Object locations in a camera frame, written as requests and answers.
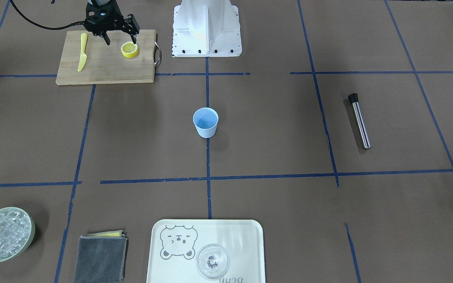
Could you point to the yellow plastic knife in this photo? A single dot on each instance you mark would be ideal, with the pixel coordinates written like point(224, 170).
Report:
point(83, 55)

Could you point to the grey folded cloth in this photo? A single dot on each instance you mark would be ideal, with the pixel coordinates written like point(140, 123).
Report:
point(101, 257)

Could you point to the green bowl of ice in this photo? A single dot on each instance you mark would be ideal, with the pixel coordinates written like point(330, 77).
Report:
point(17, 231)

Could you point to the clear wine glass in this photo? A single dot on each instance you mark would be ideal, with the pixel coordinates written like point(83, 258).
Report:
point(213, 261)

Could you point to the steel muddler black tip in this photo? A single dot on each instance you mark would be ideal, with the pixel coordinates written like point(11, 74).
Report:
point(354, 101)

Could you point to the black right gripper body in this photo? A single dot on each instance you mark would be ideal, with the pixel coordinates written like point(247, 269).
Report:
point(129, 24)

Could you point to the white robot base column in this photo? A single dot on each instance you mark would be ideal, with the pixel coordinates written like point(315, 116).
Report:
point(206, 28)

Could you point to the lemon slice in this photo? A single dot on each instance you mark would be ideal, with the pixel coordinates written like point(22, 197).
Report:
point(129, 50)

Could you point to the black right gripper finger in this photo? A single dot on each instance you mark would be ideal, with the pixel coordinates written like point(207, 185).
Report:
point(106, 39)

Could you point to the cream bear tray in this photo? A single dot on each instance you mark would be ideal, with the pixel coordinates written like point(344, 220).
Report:
point(175, 245)

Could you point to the wooden cutting board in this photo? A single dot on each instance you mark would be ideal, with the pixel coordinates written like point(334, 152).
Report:
point(105, 64)

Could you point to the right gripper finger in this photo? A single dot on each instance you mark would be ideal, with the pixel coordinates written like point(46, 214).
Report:
point(133, 37)

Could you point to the light blue cup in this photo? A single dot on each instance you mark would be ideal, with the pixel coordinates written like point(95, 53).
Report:
point(205, 121)

